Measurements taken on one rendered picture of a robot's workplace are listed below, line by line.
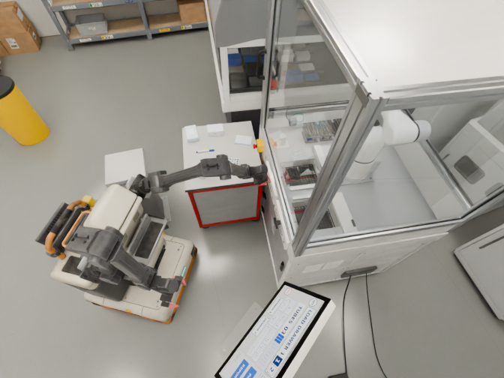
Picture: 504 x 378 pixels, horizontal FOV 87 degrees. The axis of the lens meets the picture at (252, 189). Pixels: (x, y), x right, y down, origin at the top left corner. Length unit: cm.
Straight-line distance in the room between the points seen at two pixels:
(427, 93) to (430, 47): 25
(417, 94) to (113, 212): 112
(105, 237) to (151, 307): 137
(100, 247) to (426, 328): 247
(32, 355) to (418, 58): 289
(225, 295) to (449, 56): 210
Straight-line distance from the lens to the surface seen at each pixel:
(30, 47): 560
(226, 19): 195
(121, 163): 223
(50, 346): 277
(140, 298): 224
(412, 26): 103
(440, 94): 75
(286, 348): 121
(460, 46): 100
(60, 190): 337
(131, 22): 545
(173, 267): 223
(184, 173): 121
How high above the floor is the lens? 236
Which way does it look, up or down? 57 degrees down
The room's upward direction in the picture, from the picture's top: 3 degrees clockwise
